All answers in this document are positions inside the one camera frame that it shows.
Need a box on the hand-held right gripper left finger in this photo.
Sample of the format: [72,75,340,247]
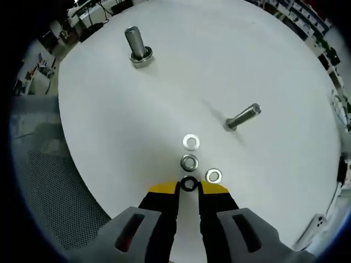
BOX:
[73,181,182,263]

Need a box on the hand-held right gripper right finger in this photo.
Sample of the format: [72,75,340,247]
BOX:
[197,180,316,263]

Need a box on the small silver washer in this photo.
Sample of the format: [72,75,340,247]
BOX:
[205,168,223,184]
[183,134,201,152]

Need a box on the small black washer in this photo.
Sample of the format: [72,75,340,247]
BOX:
[181,176,197,192]

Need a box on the small dark steel washer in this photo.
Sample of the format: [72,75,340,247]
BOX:
[180,154,200,173]

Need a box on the small threaded steel stud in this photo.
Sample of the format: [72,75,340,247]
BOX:
[224,103,262,132]

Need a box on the large threaded steel stud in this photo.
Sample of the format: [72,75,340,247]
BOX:
[124,25,155,70]

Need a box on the white smartphone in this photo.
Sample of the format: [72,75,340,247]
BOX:
[295,215,327,247]

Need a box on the grey mesh office chair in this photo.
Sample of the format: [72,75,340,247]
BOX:
[10,95,114,259]

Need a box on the black countertop machine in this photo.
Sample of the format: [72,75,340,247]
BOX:
[327,48,341,66]

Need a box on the white storage shelf with bins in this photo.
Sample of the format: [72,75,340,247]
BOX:
[270,0,335,37]

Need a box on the black plug with cable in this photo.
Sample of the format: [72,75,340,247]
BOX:
[296,156,349,246]

